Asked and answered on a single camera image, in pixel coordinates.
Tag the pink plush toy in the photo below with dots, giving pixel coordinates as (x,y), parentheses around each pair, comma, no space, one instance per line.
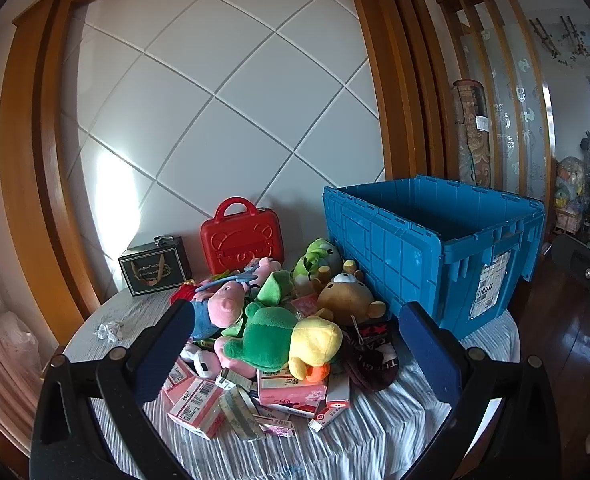
(227,350)

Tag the dark printed cap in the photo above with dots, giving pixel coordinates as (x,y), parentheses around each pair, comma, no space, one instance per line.
(370,360)

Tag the large pink white medicine box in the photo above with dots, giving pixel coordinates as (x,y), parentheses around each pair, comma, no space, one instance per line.
(195,405)

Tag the green plush toy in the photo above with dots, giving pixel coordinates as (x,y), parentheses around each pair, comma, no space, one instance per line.
(275,285)

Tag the clear plastic pack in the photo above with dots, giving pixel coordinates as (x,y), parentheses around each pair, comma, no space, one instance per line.
(240,412)

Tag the green bird plush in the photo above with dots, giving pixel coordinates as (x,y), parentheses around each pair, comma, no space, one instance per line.
(315,260)

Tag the pink tissue pack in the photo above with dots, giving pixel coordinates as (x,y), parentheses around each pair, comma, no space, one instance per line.
(305,305)
(290,392)

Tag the red toy suitcase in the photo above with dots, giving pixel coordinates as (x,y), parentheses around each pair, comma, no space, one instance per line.
(240,245)

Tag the white dog plush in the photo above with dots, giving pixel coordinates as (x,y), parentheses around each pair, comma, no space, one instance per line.
(202,360)

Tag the small green white box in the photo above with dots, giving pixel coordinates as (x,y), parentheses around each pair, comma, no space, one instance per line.
(230,379)

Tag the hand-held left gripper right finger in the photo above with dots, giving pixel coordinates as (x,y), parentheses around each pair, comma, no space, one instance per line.
(430,355)

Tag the blue plastic shoehorn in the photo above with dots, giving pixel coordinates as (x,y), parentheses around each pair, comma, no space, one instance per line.
(240,276)

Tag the bagged plush toys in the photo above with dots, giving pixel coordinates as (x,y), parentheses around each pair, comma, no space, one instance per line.
(570,182)

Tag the blue plastic crate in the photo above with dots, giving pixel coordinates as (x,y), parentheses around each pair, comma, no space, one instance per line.
(400,260)

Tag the small pink white medicine box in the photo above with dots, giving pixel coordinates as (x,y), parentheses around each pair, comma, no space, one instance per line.
(177,377)

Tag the crumpled white paper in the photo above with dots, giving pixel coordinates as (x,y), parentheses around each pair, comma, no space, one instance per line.
(109,331)

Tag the large pig plush blue dress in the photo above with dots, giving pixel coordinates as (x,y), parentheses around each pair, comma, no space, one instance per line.
(222,305)

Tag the green turtle plush yellow head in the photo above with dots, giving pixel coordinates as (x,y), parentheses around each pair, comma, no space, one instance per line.
(270,335)

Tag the white box red label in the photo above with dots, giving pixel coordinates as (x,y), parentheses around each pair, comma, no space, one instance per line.
(337,395)

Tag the wooden frosted glass partition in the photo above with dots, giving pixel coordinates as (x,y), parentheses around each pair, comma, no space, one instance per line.
(517,110)

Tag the wooden wall frame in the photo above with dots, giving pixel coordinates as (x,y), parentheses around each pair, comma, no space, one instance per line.
(40,160)

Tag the rolled patterned carpet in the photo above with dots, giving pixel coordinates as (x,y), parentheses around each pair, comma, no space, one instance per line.
(475,135)

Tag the black gift box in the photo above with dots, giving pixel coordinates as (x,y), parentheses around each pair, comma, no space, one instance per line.
(150,265)

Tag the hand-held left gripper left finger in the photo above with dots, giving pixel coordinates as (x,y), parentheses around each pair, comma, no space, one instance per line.
(167,355)

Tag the brown bear plush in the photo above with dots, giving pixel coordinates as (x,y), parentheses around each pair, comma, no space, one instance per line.
(345,295)

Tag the small pig plush teal dress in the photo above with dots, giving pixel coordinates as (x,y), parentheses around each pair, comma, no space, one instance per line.
(267,267)

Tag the round desktop with white cloth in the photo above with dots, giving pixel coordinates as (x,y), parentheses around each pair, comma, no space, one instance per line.
(375,435)

